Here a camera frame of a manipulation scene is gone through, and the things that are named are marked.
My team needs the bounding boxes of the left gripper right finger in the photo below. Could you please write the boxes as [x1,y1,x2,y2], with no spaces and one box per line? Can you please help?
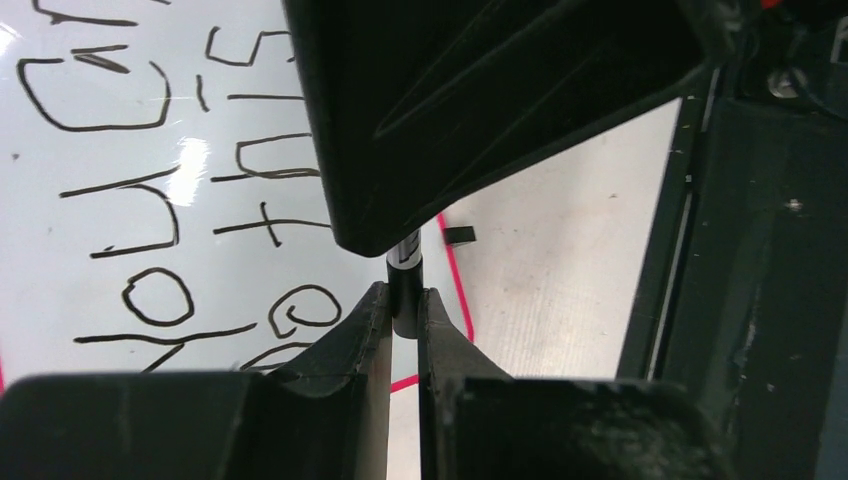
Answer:
[417,289,729,479]

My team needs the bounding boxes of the black marker cap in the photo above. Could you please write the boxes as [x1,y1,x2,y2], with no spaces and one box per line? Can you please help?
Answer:
[387,263,424,339]

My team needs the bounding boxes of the black and white marker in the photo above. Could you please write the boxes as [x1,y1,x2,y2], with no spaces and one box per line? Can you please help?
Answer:
[386,229,423,277]

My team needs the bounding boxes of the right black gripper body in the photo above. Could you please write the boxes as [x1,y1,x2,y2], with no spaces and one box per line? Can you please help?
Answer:
[688,1,847,126]

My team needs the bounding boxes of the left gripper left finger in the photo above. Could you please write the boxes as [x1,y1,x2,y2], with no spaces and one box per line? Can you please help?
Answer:
[1,282,392,479]

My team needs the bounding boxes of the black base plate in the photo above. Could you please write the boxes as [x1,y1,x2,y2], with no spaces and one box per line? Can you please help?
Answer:
[617,94,847,479]

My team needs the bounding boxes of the red framed whiteboard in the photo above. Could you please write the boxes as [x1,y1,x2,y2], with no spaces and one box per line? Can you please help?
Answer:
[0,0,478,395]

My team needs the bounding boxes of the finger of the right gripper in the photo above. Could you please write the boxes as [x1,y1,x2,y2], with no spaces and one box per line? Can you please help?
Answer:
[284,1,713,257]

